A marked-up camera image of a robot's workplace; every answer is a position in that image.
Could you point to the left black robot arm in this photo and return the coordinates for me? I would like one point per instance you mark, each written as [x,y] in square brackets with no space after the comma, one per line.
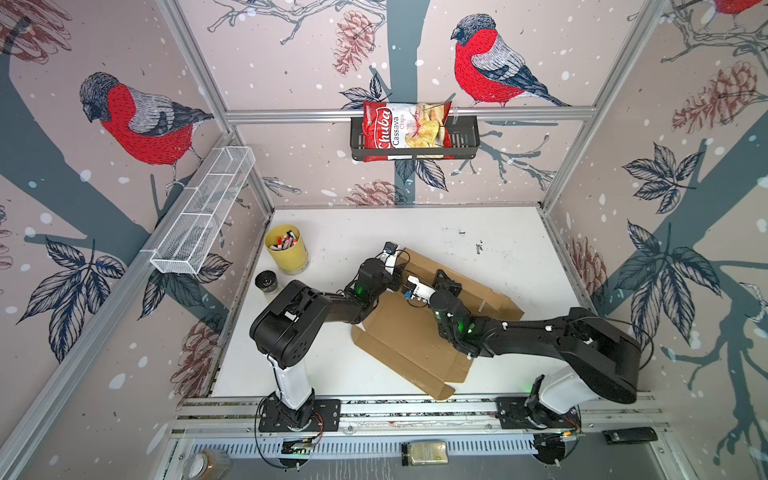
[286,329]

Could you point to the black lidded spice jar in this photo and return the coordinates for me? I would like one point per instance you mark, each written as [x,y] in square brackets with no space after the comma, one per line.
[266,281]

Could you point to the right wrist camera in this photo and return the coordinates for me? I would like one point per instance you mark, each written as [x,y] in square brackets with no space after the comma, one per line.
[414,289]

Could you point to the black remote device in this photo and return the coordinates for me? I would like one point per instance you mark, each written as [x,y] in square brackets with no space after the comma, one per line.
[634,435]

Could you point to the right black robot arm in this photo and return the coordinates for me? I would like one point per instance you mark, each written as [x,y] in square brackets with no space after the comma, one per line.
[602,361]

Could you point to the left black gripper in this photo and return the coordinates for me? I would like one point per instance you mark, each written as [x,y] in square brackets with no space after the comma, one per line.
[392,282]

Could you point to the white wire mesh shelf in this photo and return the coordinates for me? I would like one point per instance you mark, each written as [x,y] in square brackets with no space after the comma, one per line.
[190,239]

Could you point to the brown cardboard box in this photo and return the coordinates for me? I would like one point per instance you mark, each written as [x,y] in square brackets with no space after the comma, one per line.
[405,337]

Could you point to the black wall basket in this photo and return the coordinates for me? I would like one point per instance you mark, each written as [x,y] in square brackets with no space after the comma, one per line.
[462,131]

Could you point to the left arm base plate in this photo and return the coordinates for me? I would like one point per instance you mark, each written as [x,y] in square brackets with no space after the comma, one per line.
[315,415]

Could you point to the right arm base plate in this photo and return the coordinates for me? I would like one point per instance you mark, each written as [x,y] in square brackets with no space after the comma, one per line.
[517,413]

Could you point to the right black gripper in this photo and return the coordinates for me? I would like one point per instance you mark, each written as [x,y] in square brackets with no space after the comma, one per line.
[443,283]

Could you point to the glass jar lying flat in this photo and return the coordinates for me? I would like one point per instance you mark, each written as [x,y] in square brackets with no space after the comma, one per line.
[424,453]

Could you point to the red cassava chips bag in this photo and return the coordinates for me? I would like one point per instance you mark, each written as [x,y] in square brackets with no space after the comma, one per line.
[405,126]

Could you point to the yellow cup with markers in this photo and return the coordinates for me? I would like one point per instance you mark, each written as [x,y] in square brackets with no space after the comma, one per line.
[285,245]

